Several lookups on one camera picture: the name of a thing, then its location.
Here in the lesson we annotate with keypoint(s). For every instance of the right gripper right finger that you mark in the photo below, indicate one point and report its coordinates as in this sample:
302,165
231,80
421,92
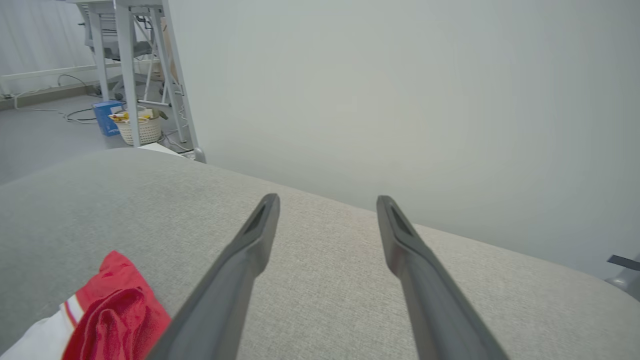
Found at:
435,310

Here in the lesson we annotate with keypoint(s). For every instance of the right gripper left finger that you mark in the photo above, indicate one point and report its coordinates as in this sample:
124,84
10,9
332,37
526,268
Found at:
225,300

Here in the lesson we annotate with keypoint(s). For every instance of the red and white basketball jersey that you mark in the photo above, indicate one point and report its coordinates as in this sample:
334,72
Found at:
115,320

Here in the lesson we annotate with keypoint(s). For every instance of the white wicker basket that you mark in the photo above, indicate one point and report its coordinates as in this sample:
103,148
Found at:
145,132

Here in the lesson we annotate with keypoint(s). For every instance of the yellow packet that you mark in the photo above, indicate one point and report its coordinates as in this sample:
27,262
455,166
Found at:
120,117

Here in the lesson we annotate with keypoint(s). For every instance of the white partition screen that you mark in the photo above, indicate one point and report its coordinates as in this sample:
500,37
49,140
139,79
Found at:
400,100

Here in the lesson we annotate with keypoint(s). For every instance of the blue box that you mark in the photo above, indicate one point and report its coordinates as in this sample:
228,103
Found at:
105,120

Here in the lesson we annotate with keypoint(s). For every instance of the white table frame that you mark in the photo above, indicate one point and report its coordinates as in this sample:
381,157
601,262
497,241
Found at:
127,60

